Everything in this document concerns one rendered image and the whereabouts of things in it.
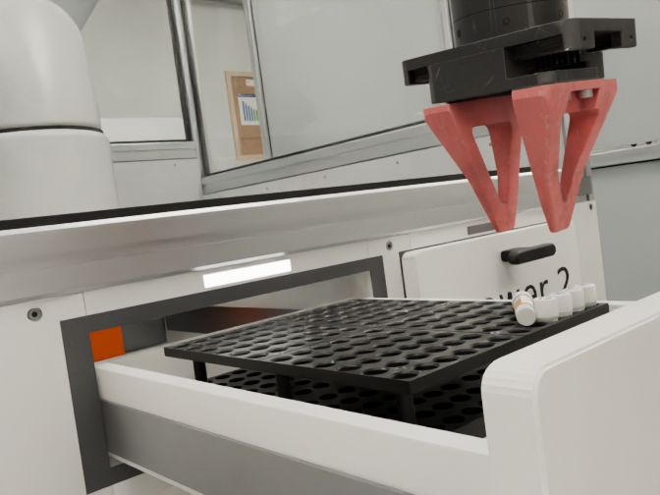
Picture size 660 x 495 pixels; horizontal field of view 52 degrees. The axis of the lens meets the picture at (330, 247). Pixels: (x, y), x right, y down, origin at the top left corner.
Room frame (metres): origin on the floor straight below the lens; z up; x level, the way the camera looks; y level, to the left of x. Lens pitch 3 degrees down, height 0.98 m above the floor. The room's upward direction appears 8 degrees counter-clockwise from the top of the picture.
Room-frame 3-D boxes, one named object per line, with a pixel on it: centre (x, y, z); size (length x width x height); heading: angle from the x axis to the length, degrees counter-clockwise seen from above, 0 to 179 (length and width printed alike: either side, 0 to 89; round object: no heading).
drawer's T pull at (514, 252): (0.70, -0.20, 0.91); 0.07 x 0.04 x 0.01; 131
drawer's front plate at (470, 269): (0.72, -0.18, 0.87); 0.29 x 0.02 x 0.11; 131
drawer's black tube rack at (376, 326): (0.42, -0.02, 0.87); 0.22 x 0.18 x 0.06; 41
